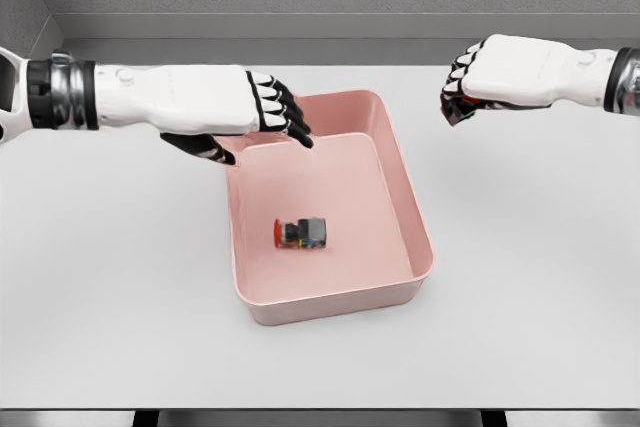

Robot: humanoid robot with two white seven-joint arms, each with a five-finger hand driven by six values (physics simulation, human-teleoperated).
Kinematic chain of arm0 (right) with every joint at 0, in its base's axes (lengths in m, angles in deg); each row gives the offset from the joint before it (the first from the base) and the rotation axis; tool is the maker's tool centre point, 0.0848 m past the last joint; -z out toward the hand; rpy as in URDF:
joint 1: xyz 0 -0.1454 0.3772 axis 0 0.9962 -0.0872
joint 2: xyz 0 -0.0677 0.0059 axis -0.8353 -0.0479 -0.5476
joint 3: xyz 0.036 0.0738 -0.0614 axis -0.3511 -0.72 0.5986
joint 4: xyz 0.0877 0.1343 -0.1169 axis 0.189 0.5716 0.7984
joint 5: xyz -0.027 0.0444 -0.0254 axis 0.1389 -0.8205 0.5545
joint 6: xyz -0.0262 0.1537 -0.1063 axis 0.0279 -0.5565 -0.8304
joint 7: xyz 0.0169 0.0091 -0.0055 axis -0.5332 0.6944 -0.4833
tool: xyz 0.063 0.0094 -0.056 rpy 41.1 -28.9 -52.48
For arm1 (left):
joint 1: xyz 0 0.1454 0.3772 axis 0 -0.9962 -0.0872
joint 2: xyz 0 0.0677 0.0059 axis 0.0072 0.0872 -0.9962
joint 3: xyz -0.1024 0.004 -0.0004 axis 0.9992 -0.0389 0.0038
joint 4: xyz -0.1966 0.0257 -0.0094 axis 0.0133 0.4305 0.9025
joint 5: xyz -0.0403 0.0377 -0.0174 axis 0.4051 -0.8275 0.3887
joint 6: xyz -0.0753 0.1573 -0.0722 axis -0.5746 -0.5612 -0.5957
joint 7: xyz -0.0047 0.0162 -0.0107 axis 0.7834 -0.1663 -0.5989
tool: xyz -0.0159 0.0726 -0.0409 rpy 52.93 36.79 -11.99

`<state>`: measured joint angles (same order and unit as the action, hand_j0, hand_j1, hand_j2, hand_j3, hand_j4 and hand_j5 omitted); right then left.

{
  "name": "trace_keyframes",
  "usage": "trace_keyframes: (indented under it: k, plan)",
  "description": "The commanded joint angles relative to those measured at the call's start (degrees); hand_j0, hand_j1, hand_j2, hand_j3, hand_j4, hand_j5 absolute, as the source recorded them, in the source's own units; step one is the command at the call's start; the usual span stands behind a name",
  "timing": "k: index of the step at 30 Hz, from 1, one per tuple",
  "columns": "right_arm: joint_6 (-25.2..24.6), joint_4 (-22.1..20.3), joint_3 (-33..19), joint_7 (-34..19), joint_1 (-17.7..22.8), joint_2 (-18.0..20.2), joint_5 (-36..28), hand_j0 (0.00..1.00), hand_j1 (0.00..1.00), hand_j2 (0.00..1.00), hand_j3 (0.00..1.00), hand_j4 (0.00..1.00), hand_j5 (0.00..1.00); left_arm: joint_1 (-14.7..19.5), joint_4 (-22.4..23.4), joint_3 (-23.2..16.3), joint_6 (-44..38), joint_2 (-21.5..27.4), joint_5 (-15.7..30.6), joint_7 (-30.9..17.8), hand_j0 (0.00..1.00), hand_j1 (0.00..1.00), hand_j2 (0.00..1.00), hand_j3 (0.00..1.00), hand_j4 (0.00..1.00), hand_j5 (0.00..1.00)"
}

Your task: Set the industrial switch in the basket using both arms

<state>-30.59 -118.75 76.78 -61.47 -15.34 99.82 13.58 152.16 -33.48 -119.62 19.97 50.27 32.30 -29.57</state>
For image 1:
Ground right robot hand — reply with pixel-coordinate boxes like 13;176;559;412
439;33;577;128

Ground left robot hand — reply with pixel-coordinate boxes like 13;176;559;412
148;64;316;167

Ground grey red-button industrial switch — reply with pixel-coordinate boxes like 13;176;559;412
273;215;330;252
447;93;501;126

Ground pink plastic basket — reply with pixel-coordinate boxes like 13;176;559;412
224;88;436;328

